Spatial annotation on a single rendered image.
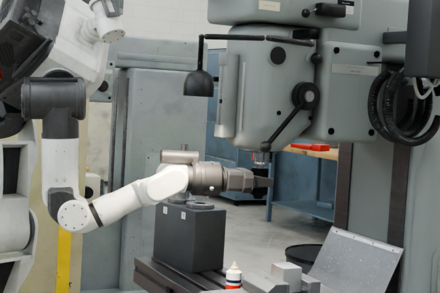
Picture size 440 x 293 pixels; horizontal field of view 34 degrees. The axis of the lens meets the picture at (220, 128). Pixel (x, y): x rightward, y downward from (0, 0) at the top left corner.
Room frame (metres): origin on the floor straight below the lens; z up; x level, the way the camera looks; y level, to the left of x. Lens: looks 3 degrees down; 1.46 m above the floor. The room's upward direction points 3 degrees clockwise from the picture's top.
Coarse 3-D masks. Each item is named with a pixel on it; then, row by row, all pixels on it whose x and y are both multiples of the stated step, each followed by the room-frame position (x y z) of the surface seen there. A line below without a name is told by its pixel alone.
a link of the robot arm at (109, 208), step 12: (120, 192) 1.79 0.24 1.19; (132, 192) 1.79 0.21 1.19; (96, 204) 1.78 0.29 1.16; (108, 204) 1.77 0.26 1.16; (120, 204) 1.78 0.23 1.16; (132, 204) 1.79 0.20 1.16; (96, 216) 1.77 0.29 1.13; (108, 216) 1.77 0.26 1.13; (120, 216) 1.79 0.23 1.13; (84, 228) 1.76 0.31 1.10; (96, 228) 1.79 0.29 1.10
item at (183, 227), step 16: (160, 208) 2.31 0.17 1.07; (176, 208) 2.24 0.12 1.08; (192, 208) 2.20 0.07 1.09; (208, 208) 2.21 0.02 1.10; (160, 224) 2.30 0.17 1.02; (176, 224) 2.24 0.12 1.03; (192, 224) 2.17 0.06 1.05; (208, 224) 2.19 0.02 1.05; (224, 224) 2.23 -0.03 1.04; (160, 240) 2.30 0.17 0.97; (176, 240) 2.23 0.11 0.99; (192, 240) 2.16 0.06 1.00; (208, 240) 2.19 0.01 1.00; (224, 240) 2.23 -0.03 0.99; (160, 256) 2.30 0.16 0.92; (176, 256) 2.23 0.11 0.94; (192, 256) 2.16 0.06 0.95; (208, 256) 2.20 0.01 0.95; (192, 272) 2.16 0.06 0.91
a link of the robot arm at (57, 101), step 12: (36, 84) 1.74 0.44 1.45; (48, 84) 1.75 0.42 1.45; (60, 84) 1.76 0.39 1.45; (72, 84) 1.77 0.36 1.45; (36, 96) 1.72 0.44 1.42; (48, 96) 1.73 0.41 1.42; (60, 96) 1.74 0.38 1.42; (72, 96) 1.75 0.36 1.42; (36, 108) 1.73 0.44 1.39; (48, 108) 1.73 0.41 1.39; (60, 108) 1.74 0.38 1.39; (72, 108) 1.75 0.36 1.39; (48, 120) 1.74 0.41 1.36; (60, 120) 1.74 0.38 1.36; (72, 120) 1.75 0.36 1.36; (48, 132) 1.74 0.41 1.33; (60, 132) 1.74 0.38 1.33; (72, 132) 1.75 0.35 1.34
